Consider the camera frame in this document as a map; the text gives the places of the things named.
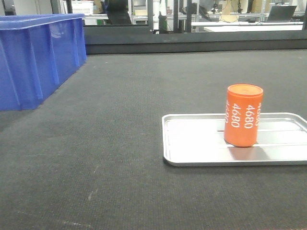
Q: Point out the orange cylindrical capacitor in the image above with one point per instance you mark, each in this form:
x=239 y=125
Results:
x=242 y=114

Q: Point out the black conveyor belt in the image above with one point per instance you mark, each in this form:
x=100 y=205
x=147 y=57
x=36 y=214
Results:
x=91 y=156

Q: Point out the blue crate on conveyor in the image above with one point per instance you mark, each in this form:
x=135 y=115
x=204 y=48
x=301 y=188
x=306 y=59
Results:
x=38 y=53

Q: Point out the silver metal tray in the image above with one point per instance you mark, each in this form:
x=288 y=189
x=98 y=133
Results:
x=198 y=140

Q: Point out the white background table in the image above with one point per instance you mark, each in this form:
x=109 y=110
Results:
x=246 y=26

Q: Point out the black office chair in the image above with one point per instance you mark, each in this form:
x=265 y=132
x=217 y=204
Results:
x=117 y=12

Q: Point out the black laptop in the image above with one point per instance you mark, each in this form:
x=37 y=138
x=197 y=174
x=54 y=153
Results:
x=280 y=14

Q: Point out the black conveyor side rail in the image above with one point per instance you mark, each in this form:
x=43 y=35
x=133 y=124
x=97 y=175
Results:
x=138 y=39

